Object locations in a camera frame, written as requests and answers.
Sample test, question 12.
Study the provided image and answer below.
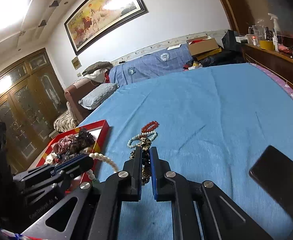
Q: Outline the white printed scrunchie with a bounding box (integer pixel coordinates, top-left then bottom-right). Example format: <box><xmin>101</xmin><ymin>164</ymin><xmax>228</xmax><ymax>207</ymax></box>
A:
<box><xmin>44</xmin><ymin>152</ymin><xmax>59</xmax><ymax>165</ymax></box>

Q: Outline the white pearl bracelet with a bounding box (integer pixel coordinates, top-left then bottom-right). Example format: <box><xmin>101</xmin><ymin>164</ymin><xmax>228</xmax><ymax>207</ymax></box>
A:
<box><xmin>86</xmin><ymin>152</ymin><xmax>119</xmax><ymax>182</ymax></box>

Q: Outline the black grey sheer scrunchie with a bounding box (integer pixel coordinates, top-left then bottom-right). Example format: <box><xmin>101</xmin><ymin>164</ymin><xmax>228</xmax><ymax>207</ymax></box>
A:
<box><xmin>66</xmin><ymin>140</ymin><xmax>87</xmax><ymax>159</ymax></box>

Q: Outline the red plaid scrunchie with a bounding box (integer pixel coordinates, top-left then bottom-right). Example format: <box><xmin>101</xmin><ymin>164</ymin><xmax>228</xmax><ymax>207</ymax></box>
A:
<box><xmin>52</xmin><ymin>134</ymin><xmax>76</xmax><ymax>154</ymax></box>

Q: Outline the black spiky hair claw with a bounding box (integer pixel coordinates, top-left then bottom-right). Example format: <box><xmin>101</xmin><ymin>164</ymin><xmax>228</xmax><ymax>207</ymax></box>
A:
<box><xmin>77</xmin><ymin>128</ymin><xmax>95</xmax><ymax>147</ymax></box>

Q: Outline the leopard print scrunchie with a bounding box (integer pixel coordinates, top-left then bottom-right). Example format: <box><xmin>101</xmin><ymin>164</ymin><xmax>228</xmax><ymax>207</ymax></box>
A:
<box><xmin>128</xmin><ymin>135</ymin><xmax>151</xmax><ymax>186</ymax></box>

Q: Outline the red tray white inside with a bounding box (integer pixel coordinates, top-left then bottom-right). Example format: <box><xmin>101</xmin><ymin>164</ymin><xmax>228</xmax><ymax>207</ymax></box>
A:
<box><xmin>36</xmin><ymin>120</ymin><xmax>110</xmax><ymax>167</ymax></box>

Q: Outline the blue bed blanket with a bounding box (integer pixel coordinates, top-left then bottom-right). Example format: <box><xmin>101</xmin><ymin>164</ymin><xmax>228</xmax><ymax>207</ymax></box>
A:
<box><xmin>83</xmin><ymin>63</ymin><xmax>293</xmax><ymax>239</ymax></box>

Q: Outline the black smartphone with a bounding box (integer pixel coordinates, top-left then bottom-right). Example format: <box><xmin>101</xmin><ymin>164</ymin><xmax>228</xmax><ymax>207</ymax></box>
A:
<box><xmin>249</xmin><ymin>145</ymin><xmax>293</xmax><ymax>220</ymax></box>

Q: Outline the patterned brown blanket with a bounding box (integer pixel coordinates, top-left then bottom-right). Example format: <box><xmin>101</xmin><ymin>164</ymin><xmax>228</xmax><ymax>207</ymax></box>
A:
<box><xmin>53</xmin><ymin>109</ymin><xmax>79</xmax><ymax>133</ymax></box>

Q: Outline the brown armchair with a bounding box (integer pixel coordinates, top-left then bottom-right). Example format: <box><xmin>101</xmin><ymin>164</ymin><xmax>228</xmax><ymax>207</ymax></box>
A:
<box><xmin>64</xmin><ymin>77</ymin><xmax>101</xmax><ymax>123</ymax></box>

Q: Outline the wooden wardrobe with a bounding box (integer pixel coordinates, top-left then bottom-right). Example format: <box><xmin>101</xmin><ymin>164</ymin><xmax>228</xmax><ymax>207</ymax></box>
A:
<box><xmin>0</xmin><ymin>48</ymin><xmax>66</xmax><ymax>173</ymax></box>

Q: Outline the grey pillow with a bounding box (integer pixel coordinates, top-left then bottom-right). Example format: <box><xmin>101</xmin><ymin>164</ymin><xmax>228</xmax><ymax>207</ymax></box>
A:
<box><xmin>78</xmin><ymin>83</ymin><xmax>118</xmax><ymax>110</ymax></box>

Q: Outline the grey clothes pile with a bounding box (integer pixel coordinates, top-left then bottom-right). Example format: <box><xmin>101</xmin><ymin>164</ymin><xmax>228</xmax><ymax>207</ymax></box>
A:
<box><xmin>82</xmin><ymin>61</ymin><xmax>113</xmax><ymax>76</ymax></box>

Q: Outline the blue plaid folded quilt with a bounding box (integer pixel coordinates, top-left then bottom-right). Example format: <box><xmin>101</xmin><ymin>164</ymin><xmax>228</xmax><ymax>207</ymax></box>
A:
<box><xmin>109</xmin><ymin>44</ymin><xmax>193</xmax><ymax>87</ymax></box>

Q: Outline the wooden side shelf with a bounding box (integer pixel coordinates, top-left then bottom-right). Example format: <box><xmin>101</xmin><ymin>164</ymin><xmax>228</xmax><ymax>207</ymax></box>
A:
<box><xmin>241</xmin><ymin>44</ymin><xmax>293</xmax><ymax>89</ymax></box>

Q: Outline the cardboard box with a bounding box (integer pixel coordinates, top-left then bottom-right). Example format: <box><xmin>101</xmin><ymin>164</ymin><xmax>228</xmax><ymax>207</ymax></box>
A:
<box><xmin>187</xmin><ymin>36</ymin><xmax>219</xmax><ymax>56</ymax></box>

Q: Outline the black bag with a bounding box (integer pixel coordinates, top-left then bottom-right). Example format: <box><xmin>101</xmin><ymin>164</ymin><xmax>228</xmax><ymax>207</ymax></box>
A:
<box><xmin>222</xmin><ymin>30</ymin><xmax>241</xmax><ymax>51</ymax></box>

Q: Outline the white spray bottle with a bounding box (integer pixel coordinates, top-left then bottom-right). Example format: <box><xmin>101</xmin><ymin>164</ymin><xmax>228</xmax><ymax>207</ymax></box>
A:
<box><xmin>268</xmin><ymin>13</ymin><xmax>281</xmax><ymax>52</ymax></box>

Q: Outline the framed horse painting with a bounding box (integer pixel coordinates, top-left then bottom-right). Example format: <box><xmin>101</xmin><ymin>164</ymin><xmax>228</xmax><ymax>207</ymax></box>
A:
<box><xmin>64</xmin><ymin>0</ymin><xmax>147</xmax><ymax>55</ymax></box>

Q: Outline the pale green bead bracelet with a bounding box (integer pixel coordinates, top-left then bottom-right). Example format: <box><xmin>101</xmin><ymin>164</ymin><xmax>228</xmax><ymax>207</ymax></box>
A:
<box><xmin>126</xmin><ymin>130</ymin><xmax>158</xmax><ymax>149</ymax></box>

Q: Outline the red bead bracelet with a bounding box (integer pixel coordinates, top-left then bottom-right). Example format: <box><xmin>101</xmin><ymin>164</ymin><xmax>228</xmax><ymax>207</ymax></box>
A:
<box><xmin>140</xmin><ymin>120</ymin><xmax>160</xmax><ymax>133</ymax></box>

